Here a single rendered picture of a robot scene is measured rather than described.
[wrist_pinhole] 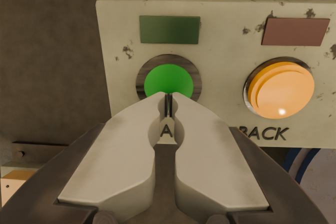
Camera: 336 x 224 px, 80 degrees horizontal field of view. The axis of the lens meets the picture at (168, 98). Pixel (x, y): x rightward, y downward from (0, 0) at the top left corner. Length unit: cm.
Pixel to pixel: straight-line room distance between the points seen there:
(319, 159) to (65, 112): 77
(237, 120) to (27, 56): 83
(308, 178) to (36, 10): 91
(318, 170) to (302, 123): 24
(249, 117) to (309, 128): 5
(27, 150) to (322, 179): 91
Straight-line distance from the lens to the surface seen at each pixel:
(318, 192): 44
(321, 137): 20
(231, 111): 16
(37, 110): 92
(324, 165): 43
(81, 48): 81
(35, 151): 95
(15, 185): 83
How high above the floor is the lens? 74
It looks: 81 degrees down
